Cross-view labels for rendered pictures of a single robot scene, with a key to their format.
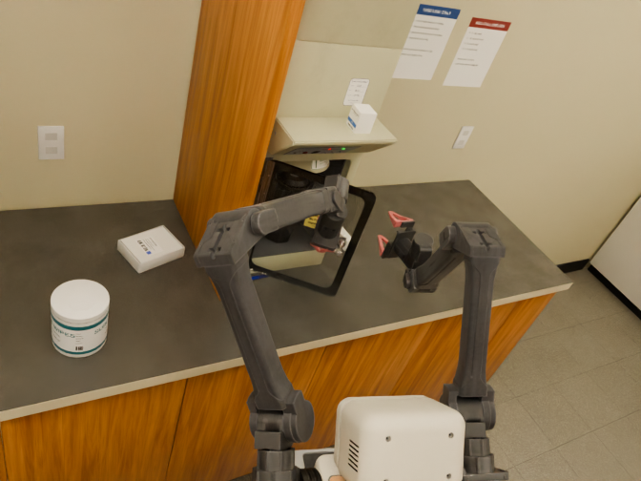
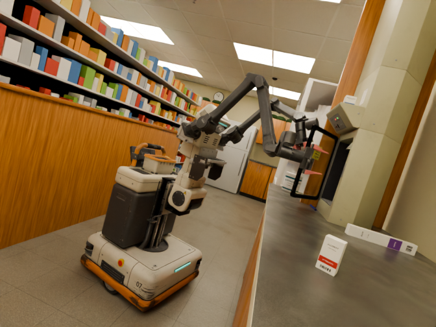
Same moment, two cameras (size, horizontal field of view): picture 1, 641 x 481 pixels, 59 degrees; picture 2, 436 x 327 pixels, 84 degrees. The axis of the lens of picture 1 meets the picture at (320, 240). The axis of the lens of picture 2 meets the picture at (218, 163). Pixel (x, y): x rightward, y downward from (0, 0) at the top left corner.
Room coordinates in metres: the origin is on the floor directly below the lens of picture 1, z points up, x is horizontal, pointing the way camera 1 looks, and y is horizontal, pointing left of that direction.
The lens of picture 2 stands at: (2.04, -1.21, 1.16)
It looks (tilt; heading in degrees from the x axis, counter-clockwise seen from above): 5 degrees down; 142
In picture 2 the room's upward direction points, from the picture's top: 16 degrees clockwise
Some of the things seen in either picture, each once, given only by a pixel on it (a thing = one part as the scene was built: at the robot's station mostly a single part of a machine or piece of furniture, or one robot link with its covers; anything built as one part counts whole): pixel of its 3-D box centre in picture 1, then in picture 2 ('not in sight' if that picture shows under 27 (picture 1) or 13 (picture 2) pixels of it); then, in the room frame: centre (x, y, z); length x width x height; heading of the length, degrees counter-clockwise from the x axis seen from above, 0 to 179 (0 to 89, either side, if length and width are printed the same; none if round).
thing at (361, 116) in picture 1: (361, 118); (348, 102); (1.38, 0.01, 1.54); 0.05 x 0.05 x 0.06; 36
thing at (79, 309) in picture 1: (80, 318); (291, 182); (0.87, 0.49, 1.02); 0.13 x 0.13 x 0.15
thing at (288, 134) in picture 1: (333, 144); (340, 119); (1.34, 0.06, 1.46); 0.32 x 0.12 x 0.10; 130
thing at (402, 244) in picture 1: (404, 249); (298, 156); (1.37, -0.24, 1.20); 0.07 x 0.07 x 0.10; 40
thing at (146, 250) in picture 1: (151, 248); not in sight; (1.25, 0.48, 0.96); 0.16 x 0.12 x 0.04; 148
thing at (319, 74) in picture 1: (292, 149); (368, 153); (1.48, 0.17, 1.33); 0.32 x 0.25 x 0.77; 130
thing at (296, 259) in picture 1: (304, 233); (315, 165); (1.28, 0.05, 1.19); 0.30 x 0.01 x 0.40; 93
